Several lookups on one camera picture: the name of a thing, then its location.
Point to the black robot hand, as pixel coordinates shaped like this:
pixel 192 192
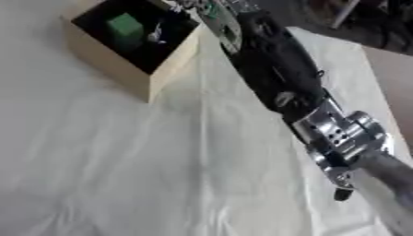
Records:
pixel 391 172

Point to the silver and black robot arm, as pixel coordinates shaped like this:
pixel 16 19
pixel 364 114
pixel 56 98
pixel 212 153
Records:
pixel 274 64

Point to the tan cardboard box black inside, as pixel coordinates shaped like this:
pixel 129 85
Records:
pixel 126 76

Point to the green cube block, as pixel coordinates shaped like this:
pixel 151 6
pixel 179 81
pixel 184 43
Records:
pixel 126 27

